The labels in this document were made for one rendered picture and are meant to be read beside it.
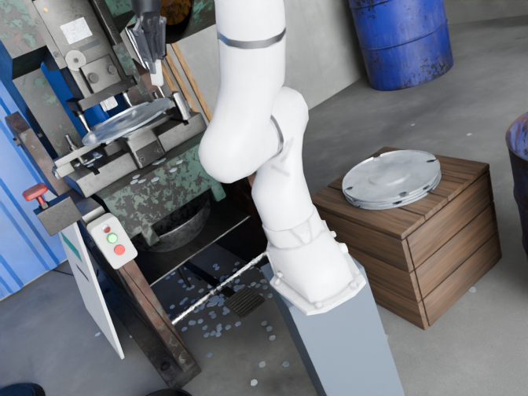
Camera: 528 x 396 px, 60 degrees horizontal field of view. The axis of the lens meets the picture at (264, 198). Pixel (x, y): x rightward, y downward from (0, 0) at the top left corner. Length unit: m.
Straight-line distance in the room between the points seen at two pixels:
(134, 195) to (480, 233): 1.03
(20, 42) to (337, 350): 1.10
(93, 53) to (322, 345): 1.03
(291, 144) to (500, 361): 0.81
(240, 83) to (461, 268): 0.95
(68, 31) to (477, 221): 1.29
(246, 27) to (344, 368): 0.76
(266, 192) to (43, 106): 1.02
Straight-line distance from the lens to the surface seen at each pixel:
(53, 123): 1.71
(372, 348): 1.12
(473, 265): 1.52
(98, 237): 1.26
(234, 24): 0.72
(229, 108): 0.78
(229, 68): 0.75
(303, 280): 0.89
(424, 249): 1.30
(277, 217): 0.89
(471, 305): 1.50
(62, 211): 1.31
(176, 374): 1.60
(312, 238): 0.91
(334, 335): 1.04
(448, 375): 1.34
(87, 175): 1.42
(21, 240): 2.76
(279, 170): 0.89
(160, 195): 1.40
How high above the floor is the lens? 1.05
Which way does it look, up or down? 26 degrees down
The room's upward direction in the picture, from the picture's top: 22 degrees counter-clockwise
